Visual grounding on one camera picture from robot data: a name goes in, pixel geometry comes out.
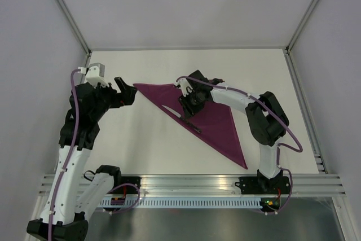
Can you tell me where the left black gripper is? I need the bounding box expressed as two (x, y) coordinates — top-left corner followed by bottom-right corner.
(90, 77), (137, 121)

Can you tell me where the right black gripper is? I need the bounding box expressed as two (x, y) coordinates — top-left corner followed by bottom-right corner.
(178, 89), (205, 119)

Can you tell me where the table knife black handle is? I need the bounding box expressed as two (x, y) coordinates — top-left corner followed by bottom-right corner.
(162, 105), (201, 133)

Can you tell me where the purple satin napkin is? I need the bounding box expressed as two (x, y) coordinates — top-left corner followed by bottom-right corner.
(134, 83), (248, 169)

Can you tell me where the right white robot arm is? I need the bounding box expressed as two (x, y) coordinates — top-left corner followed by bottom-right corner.
(174, 71), (290, 194)

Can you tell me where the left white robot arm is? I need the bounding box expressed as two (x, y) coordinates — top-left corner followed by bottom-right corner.
(27, 77), (140, 240)

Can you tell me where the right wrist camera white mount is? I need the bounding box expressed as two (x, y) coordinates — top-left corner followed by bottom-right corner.
(174, 78), (193, 97)

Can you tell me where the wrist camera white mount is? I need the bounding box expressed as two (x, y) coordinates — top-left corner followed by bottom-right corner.
(174, 78), (193, 97)
(78, 63), (109, 88)

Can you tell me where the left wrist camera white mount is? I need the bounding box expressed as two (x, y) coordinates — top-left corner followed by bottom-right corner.
(78, 63), (109, 88)

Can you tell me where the aluminium front rail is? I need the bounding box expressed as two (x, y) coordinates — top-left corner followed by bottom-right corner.
(38, 174), (346, 196)

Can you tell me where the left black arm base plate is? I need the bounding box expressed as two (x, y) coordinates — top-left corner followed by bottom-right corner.
(112, 176), (141, 196)

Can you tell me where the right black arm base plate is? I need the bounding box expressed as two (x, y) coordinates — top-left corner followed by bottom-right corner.
(234, 176), (291, 195)

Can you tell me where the white slotted cable duct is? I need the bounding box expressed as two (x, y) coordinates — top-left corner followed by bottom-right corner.
(97, 196), (280, 209)

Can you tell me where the left aluminium frame post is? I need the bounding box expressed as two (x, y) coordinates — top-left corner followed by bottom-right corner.
(55, 0), (91, 56)

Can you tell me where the aluminium frame post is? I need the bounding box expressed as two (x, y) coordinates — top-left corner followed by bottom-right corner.
(55, 0), (91, 56)
(284, 0), (339, 52)

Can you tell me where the right aluminium frame post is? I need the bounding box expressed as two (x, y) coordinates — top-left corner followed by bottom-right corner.
(284, 0), (339, 52)

